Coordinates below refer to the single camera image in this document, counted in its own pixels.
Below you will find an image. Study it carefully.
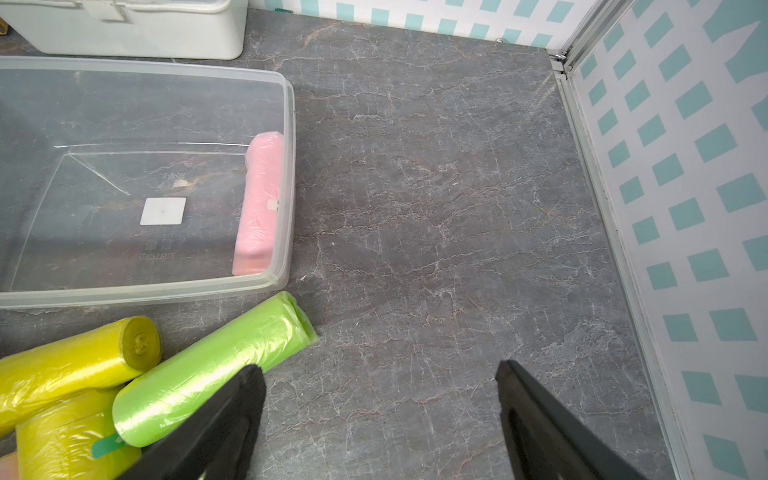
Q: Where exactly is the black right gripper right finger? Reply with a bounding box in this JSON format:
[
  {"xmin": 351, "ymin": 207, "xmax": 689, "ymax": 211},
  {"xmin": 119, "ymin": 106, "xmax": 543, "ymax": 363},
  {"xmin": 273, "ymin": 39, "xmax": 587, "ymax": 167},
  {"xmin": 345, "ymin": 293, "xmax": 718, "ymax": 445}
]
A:
[{"xmin": 495, "ymin": 360, "xmax": 643, "ymax": 479}]

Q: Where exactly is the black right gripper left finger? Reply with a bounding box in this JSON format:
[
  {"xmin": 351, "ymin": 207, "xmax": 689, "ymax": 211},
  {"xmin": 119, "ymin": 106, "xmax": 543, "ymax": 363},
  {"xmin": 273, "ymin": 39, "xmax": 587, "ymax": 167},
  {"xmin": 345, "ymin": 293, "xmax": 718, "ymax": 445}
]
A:
[{"xmin": 120, "ymin": 365, "xmax": 267, "ymax": 480}]

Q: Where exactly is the light green trash bag roll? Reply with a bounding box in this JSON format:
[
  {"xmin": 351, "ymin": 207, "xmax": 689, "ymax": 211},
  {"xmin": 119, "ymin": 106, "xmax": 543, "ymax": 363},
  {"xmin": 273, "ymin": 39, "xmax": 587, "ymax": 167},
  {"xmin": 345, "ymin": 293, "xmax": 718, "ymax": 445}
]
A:
[{"xmin": 112, "ymin": 291, "xmax": 319, "ymax": 448}]

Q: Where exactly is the pink trash bag roll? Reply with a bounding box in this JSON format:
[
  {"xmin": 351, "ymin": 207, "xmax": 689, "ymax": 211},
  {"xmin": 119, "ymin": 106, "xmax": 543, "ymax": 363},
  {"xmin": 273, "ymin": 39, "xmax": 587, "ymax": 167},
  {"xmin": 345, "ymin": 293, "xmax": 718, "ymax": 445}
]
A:
[{"xmin": 232, "ymin": 132, "xmax": 284, "ymax": 276}]

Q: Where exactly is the yellow trash bag roll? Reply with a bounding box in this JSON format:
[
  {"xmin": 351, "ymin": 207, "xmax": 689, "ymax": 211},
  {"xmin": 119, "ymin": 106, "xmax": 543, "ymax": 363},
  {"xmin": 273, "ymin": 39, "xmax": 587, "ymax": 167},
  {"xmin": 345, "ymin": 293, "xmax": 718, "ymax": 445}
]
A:
[
  {"xmin": 1, "ymin": 316, "xmax": 162, "ymax": 436},
  {"xmin": 16, "ymin": 387, "xmax": 142, "ymax": 479}
]

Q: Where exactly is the clear plastic storage box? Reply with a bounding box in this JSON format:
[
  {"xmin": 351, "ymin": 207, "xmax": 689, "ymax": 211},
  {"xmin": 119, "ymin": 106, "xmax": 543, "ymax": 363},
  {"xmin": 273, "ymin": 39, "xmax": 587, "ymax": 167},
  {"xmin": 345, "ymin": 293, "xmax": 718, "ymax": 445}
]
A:
[{"xmin": 1, "ymin": 57, "xmax": 296, "ymax": 309}]

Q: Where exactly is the white plastic tool case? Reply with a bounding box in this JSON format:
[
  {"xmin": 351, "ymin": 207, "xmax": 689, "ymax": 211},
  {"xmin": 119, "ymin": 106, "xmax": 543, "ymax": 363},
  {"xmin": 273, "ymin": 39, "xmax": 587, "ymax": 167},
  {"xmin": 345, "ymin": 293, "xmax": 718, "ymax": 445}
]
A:
[{"xmin": 1, "ymin": 0, "xmax": 249, "ymax": 60}]

